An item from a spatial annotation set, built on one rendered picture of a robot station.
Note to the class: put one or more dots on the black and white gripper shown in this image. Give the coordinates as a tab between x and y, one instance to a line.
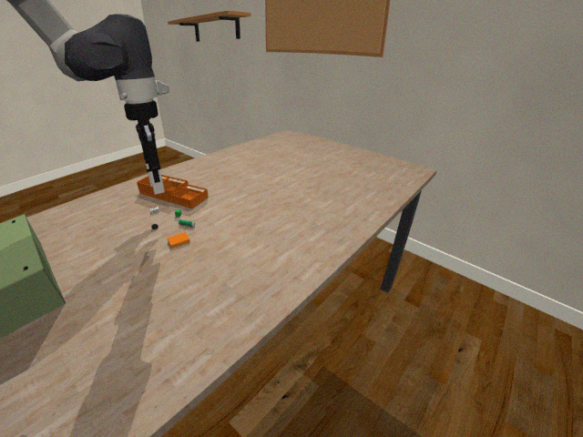
144	112

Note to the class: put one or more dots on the green aa battery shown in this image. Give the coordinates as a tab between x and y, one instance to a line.
186	223

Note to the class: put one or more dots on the orange three-bin rack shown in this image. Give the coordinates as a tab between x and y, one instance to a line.
177	191

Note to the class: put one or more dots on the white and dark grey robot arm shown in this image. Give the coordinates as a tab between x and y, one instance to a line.
117	46

